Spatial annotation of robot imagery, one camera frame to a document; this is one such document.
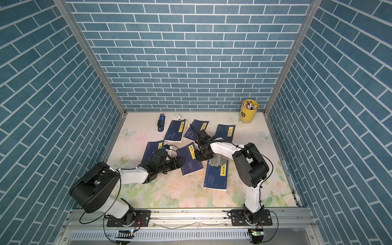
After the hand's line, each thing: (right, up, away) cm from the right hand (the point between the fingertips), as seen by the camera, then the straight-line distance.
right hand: (199, 158), depth 93 cm
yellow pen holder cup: (+35, +32, +13) cm, 50 cm away
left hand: (-8, -2, -4) cm, 9 cm away
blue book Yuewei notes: (-2, +20, +19) cm, 28 cm away
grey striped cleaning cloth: (+11, 0, -3) cm, 12 cm away
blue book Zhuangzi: (+19, +16, +15) cm, 29 cm away
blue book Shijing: (-31, +7, +6) cm, 32 cm away
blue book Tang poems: (-5, -3, -2) cm, 6 cm away
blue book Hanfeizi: (-17, +16, +13) cm, 27 cm away
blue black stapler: (-28, +22, +14) cm, 38 cm away
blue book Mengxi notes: (+10, -9, -7) cm, 15 cm away
